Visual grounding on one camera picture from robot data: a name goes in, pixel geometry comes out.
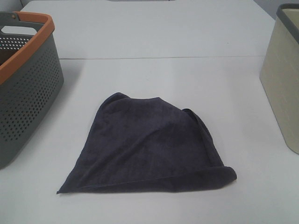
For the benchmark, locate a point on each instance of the dark grey towel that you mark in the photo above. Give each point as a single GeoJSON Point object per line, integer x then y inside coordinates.
{"type": "Point", "coordinates": [147, 145]}

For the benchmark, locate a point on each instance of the grey orange-rimmed laundry basket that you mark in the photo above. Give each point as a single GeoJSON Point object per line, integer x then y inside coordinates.
{"type": "Point", "coordinates": [31, 77]}

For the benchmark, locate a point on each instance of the cream grey-rimmed storage bin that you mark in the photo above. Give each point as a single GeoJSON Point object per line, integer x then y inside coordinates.
{"type": "Point", "coordinates": [280, 73]}

